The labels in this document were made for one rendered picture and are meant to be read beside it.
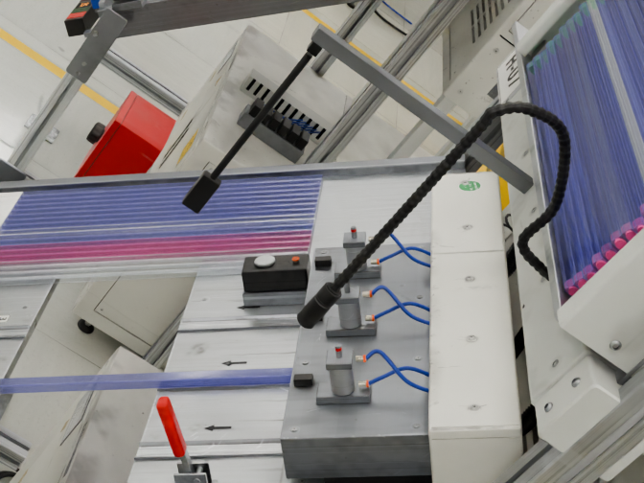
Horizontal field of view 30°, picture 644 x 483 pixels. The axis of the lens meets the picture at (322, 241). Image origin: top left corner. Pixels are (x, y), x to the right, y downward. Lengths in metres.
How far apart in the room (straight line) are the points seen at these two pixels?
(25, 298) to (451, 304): 0.55
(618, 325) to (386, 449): 0.26
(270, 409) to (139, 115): 0.97
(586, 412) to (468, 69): 1.52
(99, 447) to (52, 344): 1.11
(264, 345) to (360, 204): 0.33
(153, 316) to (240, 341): 1.45
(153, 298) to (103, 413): 1.00
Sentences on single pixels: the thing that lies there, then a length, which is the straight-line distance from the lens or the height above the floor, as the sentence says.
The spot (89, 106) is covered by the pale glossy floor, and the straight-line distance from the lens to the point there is 3.67.
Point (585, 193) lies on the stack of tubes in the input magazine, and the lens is 1.08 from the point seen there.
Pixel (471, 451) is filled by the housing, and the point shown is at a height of 1.23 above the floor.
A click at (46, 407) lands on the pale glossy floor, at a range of 2.67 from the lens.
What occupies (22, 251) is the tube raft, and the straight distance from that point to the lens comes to 1.59.
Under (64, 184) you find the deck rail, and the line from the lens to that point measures 1.74.
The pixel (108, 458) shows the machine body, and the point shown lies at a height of 0.62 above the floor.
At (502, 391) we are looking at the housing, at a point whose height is 1.27.
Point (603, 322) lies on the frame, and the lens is 0.95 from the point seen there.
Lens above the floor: 1.74
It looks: 27 degrees down
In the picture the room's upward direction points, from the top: 41 degrees clockwise
